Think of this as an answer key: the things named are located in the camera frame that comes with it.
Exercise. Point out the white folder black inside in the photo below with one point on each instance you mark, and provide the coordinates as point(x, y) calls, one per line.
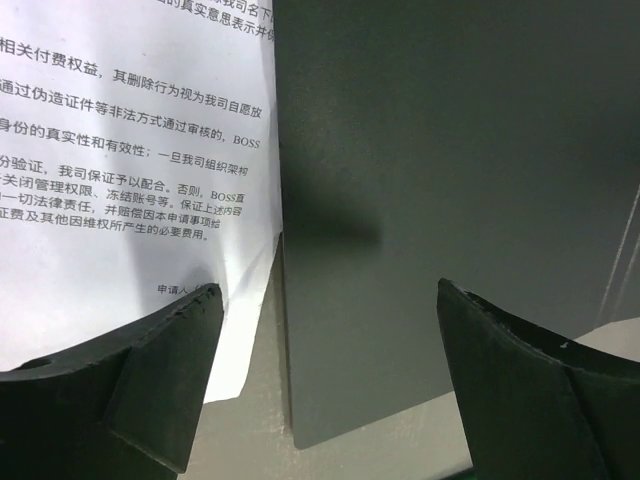
point(491, 143)

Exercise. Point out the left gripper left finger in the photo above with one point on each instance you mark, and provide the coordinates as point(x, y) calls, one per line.
point(126, 402)

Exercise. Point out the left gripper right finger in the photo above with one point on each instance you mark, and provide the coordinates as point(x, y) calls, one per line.
point(535, 404)

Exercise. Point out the white printed paper stack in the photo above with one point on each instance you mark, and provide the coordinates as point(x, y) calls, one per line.
point(139, 162)

